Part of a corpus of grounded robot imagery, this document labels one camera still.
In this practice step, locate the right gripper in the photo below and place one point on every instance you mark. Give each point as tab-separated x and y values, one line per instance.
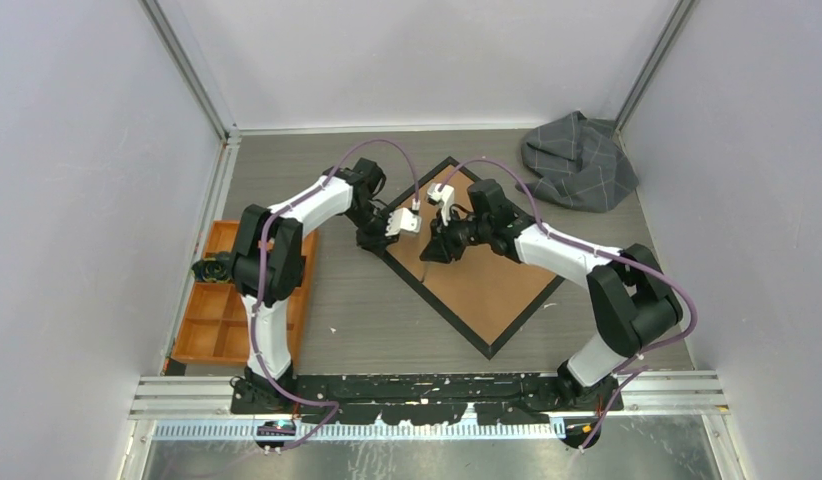
441	248

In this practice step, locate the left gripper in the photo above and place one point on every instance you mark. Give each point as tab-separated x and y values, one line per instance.
378	244

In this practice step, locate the black picture frame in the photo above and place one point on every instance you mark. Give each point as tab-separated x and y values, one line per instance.
485	297

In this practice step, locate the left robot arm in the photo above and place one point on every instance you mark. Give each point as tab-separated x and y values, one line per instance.
266	263

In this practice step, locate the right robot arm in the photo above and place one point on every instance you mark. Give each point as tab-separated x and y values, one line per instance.
632	307

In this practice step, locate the grey checked cloth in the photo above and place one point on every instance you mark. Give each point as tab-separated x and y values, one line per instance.
577	164

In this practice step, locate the orange wooden divided tray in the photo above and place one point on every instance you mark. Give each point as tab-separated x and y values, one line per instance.
213	329

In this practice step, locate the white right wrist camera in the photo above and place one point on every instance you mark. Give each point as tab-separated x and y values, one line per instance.
443	196

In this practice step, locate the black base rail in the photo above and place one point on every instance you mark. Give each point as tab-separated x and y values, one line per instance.
420	399

